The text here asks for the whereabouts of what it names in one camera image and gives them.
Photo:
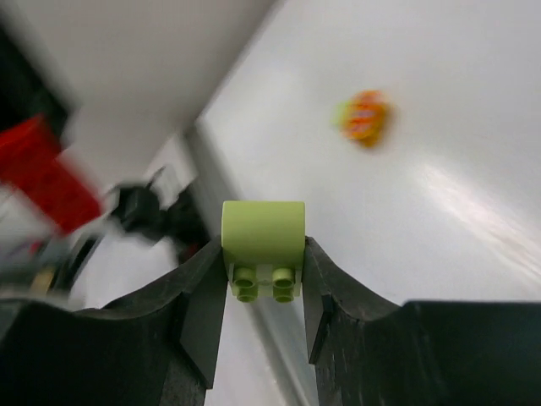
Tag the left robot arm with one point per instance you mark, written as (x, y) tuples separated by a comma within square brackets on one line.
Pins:
[(153, 227)]

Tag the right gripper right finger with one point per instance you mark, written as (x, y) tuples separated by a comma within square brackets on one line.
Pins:
[(367, 350)]

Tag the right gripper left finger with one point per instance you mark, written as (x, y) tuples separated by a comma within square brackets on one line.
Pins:
[(155, 346)]

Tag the light green rounded lego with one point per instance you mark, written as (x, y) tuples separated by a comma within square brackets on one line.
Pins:
[(263, 248)]

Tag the red tall lego brick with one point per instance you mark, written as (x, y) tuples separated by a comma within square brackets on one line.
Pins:
[(31, 162)]

